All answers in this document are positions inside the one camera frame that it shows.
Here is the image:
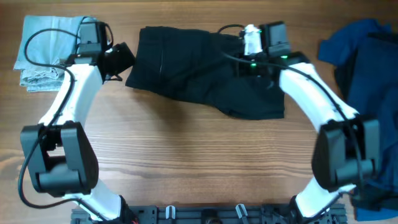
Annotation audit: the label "dark navy garment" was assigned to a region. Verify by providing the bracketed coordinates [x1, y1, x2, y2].
[335, 33, 397, 222]

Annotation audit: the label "light blue folded jeans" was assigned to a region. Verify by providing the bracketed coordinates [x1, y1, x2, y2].
[14, 16, 96, 92]

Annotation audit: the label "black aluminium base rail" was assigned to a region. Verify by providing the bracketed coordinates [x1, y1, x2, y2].
[70, 203, 348, 224]

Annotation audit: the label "black shorts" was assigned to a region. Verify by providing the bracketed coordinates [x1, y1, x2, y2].
[126, 27, 285, 120]

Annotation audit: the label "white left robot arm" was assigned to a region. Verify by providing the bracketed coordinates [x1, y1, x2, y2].
[17, 21, 139, 223]

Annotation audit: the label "blue shirt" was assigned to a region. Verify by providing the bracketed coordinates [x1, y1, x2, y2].
[318, 19, 392, 67]

